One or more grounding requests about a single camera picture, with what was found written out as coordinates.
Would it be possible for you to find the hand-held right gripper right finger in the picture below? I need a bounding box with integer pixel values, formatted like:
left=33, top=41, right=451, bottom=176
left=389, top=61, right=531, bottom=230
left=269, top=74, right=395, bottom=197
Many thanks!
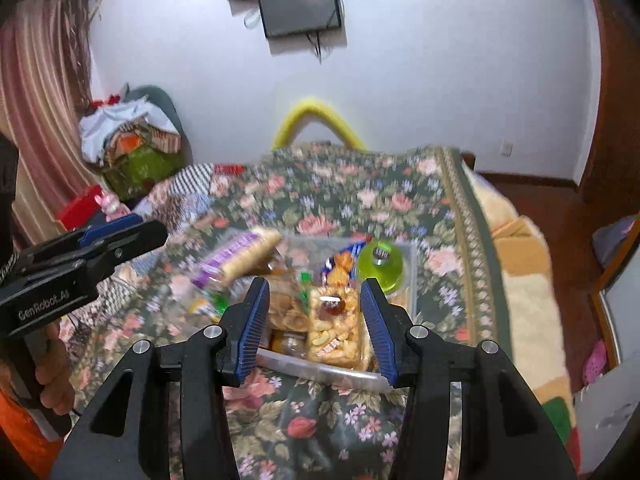
left=359, top=278, right=581, bottom=480

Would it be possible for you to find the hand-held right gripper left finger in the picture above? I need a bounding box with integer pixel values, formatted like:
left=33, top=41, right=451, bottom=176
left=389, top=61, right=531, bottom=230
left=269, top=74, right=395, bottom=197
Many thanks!
left=50, top=276, right=272, bottom=480

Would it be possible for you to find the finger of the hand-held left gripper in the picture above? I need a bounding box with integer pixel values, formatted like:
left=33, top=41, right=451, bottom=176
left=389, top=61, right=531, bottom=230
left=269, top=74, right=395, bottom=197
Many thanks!
left=30, top=219, right=169, bottom=282
left=20, top=214, right=145, bottom=267

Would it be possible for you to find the clear plastic storage box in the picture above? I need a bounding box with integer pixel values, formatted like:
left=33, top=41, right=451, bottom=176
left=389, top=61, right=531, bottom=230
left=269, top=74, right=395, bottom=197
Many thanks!
left=215, top=232, right=422, bottom=395

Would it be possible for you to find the blue cracker snack packet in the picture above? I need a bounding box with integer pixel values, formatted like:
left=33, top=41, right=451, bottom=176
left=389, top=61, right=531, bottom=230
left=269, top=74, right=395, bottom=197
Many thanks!
left=322, top=241, right=374, bottom=287

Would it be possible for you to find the person's left forearm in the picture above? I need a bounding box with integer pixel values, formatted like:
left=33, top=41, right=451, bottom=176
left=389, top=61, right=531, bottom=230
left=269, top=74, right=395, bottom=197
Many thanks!
left=0, top=389, right=67, bottom=479

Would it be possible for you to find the person's left hand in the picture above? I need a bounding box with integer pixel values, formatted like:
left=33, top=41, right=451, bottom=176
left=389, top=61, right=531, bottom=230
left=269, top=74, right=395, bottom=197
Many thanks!
left=34, top=317, right=77, bottom=417

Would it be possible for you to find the pink plush toy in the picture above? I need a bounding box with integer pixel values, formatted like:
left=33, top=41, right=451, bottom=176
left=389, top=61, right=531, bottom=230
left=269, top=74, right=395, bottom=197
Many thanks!
left=99, top=191, right=132, bottom=222

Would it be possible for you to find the red box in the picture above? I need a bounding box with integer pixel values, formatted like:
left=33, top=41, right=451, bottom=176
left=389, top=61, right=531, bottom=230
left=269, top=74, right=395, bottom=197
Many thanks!
left=56, top=185, right=109, bottom=232

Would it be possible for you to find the clear packet of brown crisps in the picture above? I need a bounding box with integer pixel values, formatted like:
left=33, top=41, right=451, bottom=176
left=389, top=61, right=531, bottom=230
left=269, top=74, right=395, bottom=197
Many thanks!
left=267, top=290, right=311, bottom=334

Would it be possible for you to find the clear packet of rice crackers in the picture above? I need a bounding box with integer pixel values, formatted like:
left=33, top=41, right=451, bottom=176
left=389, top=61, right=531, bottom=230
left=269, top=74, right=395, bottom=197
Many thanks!
left=304, top=285, right=374, bottom=372

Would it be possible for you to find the green drink bottle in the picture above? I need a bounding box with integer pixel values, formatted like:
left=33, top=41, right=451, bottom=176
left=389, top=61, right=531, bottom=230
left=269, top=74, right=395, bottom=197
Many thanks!
left=356, top=240, right=406, bottom=296

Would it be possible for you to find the purple snack packet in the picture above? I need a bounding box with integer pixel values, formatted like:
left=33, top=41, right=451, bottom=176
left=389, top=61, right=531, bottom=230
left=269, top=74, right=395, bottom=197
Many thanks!
left=192, top=227, right=284, bottom=292

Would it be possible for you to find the patchwork quilt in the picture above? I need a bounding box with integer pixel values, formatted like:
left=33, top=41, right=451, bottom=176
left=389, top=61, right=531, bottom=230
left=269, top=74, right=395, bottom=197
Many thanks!
left=134, top=162, right=247, bottom=235

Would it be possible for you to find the pile of clothes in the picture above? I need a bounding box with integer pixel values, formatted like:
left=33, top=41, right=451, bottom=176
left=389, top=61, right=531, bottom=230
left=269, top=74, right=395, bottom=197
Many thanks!
left=79, top=95, right=184, bottom=202

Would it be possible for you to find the dark floral blanket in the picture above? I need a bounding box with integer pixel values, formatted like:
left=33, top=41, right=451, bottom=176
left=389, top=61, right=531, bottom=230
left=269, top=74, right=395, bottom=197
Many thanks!
left=65, top=142, right=502, bottom=480

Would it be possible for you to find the beige fleece blanket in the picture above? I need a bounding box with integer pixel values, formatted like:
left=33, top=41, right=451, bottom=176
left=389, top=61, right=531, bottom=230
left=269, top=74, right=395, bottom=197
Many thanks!
left=461, top=154, right=577, bottom=463

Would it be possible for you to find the striped pink curtain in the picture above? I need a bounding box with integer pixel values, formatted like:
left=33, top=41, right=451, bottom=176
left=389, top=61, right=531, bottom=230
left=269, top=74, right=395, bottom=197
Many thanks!
left=0, top=0, right=104, bottom=247

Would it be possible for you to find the pink slipper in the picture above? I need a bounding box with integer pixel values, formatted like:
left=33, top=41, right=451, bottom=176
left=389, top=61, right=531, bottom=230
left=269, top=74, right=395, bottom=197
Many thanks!
left=582, top=340, right=607, bottom=387

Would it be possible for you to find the yellow foam tube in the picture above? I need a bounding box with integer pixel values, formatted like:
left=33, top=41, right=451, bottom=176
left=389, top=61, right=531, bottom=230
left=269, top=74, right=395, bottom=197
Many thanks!
left=271, top=96, right=372, bottom=152

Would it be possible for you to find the wooden framed mirror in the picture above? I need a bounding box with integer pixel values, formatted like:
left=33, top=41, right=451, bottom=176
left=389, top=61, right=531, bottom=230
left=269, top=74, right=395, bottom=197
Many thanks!
left=587, top=212, right=640, bottom=377

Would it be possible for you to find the white box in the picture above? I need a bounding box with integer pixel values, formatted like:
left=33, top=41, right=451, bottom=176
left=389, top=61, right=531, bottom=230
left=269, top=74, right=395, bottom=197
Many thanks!
left=572, top=360, right=640, bottom=472

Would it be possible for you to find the purple cloth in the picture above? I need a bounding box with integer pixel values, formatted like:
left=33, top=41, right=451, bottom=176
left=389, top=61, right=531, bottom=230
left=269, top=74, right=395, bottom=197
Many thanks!
left=592, top=215, right=639, bottom=269

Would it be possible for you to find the brown wooden door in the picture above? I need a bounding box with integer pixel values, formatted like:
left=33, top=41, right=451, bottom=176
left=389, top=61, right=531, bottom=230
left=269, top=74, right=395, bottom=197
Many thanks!
left=575, top=0, right=640, bottom=197

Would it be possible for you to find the black monitor cable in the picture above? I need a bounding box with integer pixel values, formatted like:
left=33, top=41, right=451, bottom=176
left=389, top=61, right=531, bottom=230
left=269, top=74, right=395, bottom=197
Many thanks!
left=307, top=30, right=334, bottom=64

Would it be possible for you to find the small wall monitor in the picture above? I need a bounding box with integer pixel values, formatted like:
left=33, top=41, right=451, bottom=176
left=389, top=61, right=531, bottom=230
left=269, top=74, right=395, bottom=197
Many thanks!
left=257, top=0, right=344, bottom=39

